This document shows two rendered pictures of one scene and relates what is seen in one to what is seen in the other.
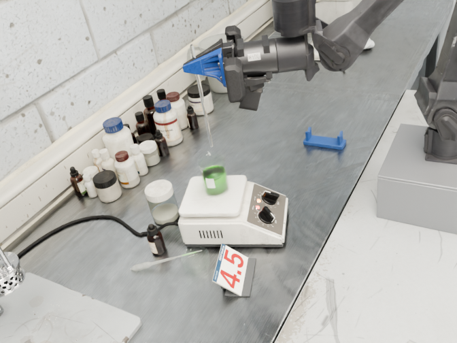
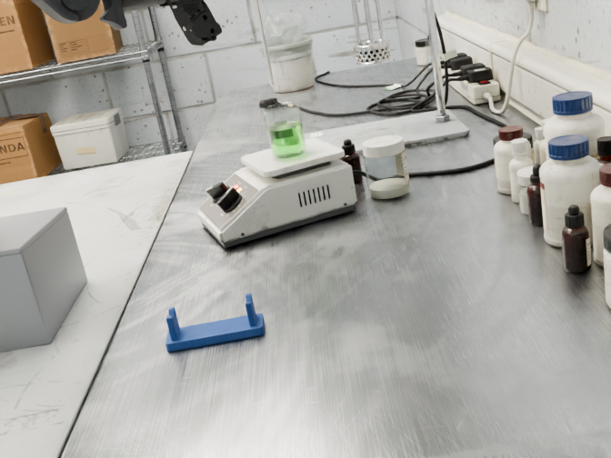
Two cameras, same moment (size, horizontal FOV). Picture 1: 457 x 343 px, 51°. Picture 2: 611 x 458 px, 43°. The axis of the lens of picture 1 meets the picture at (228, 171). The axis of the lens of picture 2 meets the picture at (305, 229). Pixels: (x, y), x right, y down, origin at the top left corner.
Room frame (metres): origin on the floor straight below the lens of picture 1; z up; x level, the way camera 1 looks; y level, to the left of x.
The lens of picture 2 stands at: (1.66, -0.55, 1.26)
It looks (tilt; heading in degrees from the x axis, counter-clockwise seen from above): 20 degrees down; 147
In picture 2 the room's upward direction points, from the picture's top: 10 degrees counter-clockwise
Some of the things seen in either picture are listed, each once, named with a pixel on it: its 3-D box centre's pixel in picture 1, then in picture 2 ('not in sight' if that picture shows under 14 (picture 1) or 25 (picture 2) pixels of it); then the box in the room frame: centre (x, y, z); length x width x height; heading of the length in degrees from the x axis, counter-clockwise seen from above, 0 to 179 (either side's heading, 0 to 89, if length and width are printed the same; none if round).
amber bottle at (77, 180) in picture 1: (77, 180); not in sight; (0.98, 0.36, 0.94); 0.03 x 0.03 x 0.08
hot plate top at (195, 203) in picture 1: (213, 194); (291, 156); (0.76, 0.04, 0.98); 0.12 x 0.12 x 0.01; 74
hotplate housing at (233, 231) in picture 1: (230, 211); (279, 190); (0.75, 0.01, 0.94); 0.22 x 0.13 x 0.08; 74
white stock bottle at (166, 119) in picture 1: (166, 122); (571, 190); (1.15, 0.14, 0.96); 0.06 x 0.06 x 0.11
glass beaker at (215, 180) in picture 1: (213, 173); (286, 130); (0.77, 0.03, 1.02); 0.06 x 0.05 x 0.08; 5
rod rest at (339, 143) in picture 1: (324, 137); (213, 321); (0.99, -0.24, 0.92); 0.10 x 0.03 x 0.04; 56
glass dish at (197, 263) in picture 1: (195, 260); not in sight; (0.67, 0.09, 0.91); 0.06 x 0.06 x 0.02
